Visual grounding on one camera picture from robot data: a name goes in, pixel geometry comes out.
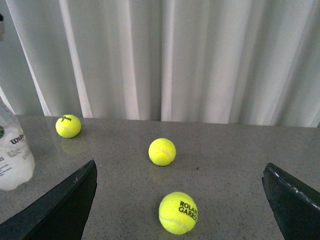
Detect white blue tennis ball can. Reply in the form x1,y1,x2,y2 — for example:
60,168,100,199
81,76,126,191
0,101,35,191

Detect white pleated curtain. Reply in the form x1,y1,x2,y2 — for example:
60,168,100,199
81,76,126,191
0,0,320,127

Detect far yellow Wilson tennis ball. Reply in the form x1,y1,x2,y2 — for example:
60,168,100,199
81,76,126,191
158,191,199,235

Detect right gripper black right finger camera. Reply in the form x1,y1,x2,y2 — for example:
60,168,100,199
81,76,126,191
261,162,320,240

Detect near yellow Wilson tennis ball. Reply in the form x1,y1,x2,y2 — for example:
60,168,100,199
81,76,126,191
55,114,82,138

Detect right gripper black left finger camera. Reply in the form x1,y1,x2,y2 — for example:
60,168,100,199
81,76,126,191
0,160,98,240

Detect middle yellow tennis ball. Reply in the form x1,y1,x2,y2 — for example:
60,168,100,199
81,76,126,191
148,138,176,167

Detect yellow wilson tennis ball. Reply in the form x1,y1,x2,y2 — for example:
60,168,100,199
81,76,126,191
158,191,199,235
55,114,82,138

